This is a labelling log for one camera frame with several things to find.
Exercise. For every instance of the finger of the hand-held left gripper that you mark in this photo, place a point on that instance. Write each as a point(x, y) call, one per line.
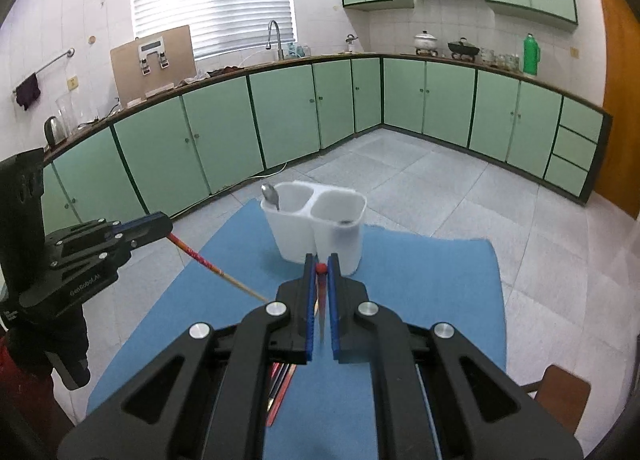
point(150, 232)
point(100, 227)

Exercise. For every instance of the black wok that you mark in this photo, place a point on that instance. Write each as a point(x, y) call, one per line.
point(463, 47)

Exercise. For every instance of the white cooking pot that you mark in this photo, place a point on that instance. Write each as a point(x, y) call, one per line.
point(426, 41)

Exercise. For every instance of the metal towel rail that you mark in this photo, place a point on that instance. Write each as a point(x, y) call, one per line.
point(50, 64)

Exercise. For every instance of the blue mat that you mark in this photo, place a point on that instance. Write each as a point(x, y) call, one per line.
point(425, 290)

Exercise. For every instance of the dark purple towel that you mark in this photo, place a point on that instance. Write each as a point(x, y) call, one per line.
point(27, 92)

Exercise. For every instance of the metal spoon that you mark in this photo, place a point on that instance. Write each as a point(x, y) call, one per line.
point(270, 194)

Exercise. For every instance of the clear glass pitcher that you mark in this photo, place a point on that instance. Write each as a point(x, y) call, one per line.
point(67, 112)

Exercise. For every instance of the white twin-compartment utensil holder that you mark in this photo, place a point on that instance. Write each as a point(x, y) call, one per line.
point(295, 235)

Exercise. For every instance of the steel electric kettle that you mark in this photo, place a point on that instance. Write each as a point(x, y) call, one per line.
point(55, 130)

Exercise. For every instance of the row of glass jars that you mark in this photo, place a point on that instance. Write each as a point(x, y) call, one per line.
point(500, 61)

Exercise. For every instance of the red patterned wooden chopstick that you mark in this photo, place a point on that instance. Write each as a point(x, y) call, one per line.
point(210, 262)

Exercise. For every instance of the small teal bottles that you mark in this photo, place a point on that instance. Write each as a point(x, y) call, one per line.
point(299, 50)

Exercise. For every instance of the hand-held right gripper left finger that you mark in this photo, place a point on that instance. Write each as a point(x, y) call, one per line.
point(312, 310)

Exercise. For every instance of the green thermos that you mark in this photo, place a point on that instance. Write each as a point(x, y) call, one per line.
point(531, 57)

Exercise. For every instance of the dark rag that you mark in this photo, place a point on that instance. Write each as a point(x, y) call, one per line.
point(225, 71)

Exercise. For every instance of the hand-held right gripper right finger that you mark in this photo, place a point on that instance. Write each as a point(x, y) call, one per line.
point(334, 310)

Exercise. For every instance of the steel sink faucet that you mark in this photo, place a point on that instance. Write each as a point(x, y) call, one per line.
point(274, 37)

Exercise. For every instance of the wooden door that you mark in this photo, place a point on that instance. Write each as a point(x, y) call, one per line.
point(620, 105)

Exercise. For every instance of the person's left forearm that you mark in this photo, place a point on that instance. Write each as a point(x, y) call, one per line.
point(20, 390)

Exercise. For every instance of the green base cabinets with drawers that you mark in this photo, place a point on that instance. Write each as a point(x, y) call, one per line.
point(450, 100)

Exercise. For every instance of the brown cardboard board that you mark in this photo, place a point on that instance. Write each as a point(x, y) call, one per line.
point(155, 65)

